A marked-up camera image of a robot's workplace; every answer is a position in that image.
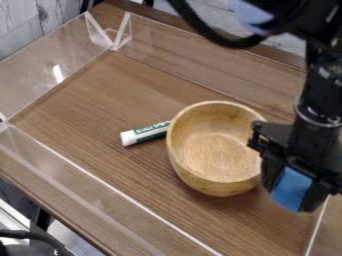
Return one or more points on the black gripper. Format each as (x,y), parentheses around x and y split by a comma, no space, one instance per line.
(308,146)

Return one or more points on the blue foam block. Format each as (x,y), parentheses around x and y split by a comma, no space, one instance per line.
(292,189)

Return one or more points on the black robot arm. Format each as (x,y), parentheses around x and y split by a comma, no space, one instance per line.
(310,23)

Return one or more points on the brown wooden bowl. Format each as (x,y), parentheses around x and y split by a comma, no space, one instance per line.
(207,148)

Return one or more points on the white green tube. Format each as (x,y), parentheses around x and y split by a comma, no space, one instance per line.
(145,133)

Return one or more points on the clear acrylic corner bracket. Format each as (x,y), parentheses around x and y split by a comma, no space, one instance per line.
(110,38)

